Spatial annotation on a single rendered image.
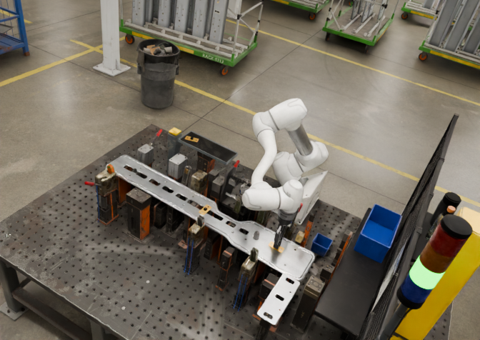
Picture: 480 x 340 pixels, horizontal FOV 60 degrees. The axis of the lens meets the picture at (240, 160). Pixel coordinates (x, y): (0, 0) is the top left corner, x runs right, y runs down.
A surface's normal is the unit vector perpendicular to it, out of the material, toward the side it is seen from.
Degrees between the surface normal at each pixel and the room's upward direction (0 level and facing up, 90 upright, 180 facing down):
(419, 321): 90
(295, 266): 0
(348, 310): 0
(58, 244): 0
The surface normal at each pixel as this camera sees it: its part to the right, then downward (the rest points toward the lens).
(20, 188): 0.15, -0.79
